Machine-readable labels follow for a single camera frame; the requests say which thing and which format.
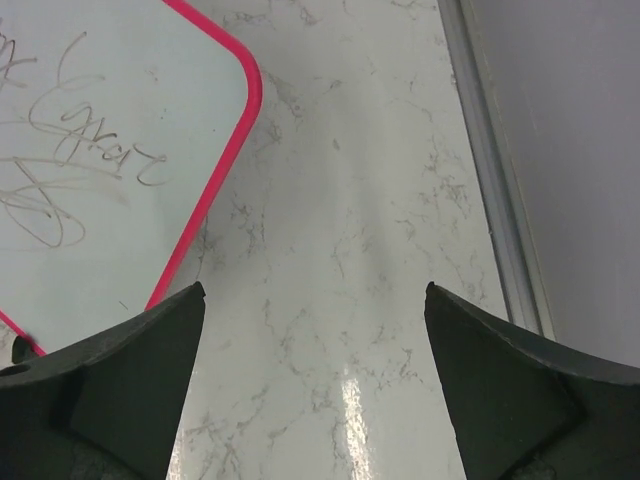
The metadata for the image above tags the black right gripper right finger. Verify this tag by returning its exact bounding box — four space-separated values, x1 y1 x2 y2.
424 283 639 479

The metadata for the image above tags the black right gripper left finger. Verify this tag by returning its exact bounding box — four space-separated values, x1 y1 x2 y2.
1 283 205 479

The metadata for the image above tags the aluminium frame rail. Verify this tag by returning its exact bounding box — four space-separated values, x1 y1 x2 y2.
438 1 556 340

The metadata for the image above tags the pink framed whiteboard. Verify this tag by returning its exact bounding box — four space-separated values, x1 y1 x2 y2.
1 1 262 355

